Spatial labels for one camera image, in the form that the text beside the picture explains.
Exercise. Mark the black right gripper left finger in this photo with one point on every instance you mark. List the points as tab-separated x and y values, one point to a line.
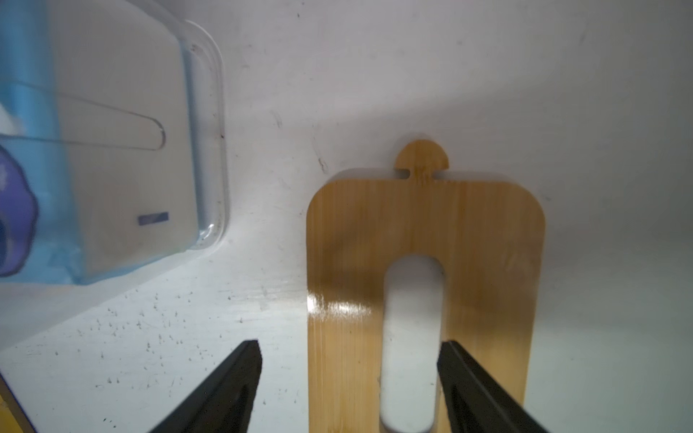
224	401

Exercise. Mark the bamboo tissue box lid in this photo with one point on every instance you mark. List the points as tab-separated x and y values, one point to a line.
398	266

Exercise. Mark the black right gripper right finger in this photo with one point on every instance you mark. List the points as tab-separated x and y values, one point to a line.
474	400

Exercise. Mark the blue tissue paper pack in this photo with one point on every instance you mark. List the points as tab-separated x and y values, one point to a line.
40	241

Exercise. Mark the clear plastic tissue box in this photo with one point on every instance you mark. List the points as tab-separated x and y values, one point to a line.
140	104

